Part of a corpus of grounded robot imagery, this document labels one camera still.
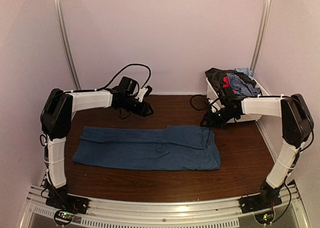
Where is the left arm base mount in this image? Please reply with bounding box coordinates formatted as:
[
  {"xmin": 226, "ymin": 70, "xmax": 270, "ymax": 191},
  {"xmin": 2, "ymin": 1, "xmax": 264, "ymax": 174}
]
[{"xmin": 43, "ymin": 179, "xmax": 89, "ymax": 215}]

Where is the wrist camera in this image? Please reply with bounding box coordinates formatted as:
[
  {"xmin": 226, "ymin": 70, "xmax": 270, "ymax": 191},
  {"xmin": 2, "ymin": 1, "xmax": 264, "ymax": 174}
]
[
  {"xmin": 206, "ymin": 98, "xmax": 218, "ymax": 113},
  {"xmin": 135, "ymin": 85, "xmax": 153, "ymax": 102}
]

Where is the red garment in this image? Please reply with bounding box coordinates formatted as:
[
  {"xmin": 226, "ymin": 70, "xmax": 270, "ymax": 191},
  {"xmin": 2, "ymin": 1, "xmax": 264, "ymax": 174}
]
[{"xmin": 222, "ymin": 76, "xmax": 236, "ymax": 95}]

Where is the blue checkered shirt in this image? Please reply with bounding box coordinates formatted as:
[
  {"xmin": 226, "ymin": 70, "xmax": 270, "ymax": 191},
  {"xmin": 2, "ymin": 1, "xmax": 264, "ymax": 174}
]
[{"xmin": 227, "ymin": 73, "xmax": 262, "ymax": 97}]

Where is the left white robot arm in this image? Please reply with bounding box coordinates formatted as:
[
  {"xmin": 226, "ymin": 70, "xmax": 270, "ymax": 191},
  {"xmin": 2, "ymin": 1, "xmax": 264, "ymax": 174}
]
[{"xmin": 40, "ymin": 77, "xmax": 154, "ymax": 189}]

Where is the aluminium corner post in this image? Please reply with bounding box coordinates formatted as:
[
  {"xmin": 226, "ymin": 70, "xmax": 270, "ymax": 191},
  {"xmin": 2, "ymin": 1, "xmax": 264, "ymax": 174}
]
[
  {"xmin": 250, "ymin": 0, "xmax": 272, "ymax": 74},
  {"xmin": 53, "ymin": 0, "xmax": 81, "ymax": 90}
]

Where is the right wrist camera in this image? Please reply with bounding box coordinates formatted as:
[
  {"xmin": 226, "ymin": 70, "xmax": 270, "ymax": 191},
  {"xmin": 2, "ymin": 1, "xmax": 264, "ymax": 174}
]
[{"xmin": 206, "ymin": 98, "xmax": 218, "ymax": 113}]

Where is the right aluminium corner post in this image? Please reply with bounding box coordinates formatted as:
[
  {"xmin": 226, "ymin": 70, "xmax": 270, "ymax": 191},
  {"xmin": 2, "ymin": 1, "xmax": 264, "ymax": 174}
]
[{"xmin": 250, "ymin": 0, "xmax": 272, "ymax": 74}]

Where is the black camera cable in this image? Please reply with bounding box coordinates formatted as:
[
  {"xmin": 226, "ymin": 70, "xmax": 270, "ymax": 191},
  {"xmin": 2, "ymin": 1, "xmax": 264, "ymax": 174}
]
[
  {"xmin": 189, "ymin": 94, "xmax": 211, "ymax": 111},
  {"xmin": 99, "ymin": 63, "xmax": 153, "ymax": 91}
]

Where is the right black camera cable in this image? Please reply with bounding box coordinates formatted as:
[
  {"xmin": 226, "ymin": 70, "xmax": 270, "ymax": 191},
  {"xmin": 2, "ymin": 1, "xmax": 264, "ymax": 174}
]
[{"xmin": 189, "ymin": 94, "xmax": 211, "ymax": 111}]

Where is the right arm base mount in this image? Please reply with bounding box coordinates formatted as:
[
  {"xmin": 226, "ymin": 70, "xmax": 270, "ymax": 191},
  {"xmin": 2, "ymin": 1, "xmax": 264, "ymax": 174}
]
[{"xmin": 238, "ymin": 181, "xmax": 283, "ymax": 214}]

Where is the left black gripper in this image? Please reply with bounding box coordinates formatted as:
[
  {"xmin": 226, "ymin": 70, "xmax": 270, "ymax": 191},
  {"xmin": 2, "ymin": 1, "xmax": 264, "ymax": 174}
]
[{"xmin": 119, "ymin": 96, "xmax": 154, "ymax": 117}]

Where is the front aluminium rail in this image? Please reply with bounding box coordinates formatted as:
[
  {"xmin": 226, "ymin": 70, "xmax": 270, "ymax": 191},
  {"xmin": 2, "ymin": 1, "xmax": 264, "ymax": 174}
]
[{"xmin": 24, "ymin": 180, "xmax": 303, "ymax": 228}]

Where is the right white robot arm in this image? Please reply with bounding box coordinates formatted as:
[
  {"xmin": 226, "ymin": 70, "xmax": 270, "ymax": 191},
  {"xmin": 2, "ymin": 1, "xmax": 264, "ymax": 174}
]
[{"xmin": 200, "ymin": 90, "xmax": 314, "ymax": 189}]

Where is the black garment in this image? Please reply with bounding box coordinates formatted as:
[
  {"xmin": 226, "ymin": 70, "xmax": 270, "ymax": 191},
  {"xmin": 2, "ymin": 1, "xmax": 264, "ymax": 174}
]
[{"xmin": 205, "ymin": 68, "xmax": 256, "ymax": 92}]

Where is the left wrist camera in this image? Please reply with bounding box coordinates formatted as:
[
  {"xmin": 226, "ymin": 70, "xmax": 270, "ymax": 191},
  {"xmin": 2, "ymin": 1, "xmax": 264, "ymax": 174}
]
[{"xmin": 135, "ymin": 85, "xmax": 153, "ymax": 102}]

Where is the blue polo shirt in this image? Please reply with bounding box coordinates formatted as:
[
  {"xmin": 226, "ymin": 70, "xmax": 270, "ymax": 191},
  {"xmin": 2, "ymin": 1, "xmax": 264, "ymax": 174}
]
[{"xmin": 72, "ymin": 125, "xmax": 222, "ymax": 171}]

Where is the white plastic laundry bin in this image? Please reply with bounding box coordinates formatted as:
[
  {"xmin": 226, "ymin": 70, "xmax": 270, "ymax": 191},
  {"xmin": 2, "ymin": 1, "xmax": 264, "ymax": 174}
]
[{"xmin": 206, "ymin": 77, "xmax": 269, "ymax": 123}]

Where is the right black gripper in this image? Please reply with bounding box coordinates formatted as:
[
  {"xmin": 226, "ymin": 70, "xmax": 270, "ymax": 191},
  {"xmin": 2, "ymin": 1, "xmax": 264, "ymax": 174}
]
[{"xmin": 200, "ymin": 107, "xmax": 238, "ymax": 128}]

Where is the left aluminium corner post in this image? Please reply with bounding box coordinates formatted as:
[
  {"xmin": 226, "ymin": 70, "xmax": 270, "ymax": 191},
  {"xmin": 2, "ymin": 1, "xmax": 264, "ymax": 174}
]
[{"xmin": 53, "ymin": 0, "xmax": 81, "ymax": 90}]

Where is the left black camera cable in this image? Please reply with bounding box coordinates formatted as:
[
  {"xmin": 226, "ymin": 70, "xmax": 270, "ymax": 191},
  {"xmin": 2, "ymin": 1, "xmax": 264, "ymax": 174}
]
[{"xmin": 99, "ymin": 63, "xmax": 153, "ymax": 91}]

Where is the light blue garment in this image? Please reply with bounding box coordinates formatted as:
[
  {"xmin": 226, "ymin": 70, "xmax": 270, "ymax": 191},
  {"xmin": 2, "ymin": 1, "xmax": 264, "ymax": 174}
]
[{"xmin": 234, "ymin": 67, "xmax": 253, "ymax": 77}]

